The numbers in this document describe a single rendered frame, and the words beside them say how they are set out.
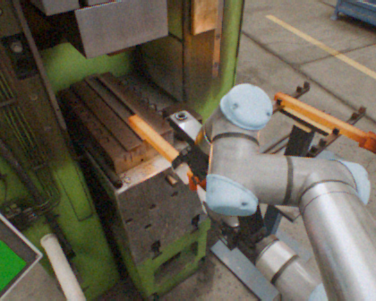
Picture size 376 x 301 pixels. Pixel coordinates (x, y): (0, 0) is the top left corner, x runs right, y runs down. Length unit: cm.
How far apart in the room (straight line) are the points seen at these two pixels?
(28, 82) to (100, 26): 25
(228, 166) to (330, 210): 14
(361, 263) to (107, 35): 58
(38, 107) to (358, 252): 75
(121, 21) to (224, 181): 41
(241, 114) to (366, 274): 25
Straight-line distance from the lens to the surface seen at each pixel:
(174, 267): 155
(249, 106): 45
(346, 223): 36
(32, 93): 84
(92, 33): 66
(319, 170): 44
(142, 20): 71
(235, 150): 44
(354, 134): 103
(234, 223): 64
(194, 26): 96
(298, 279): 60
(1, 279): 71
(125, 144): 86
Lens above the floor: 156
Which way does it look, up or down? 45 degrees down
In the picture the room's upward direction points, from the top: straight up
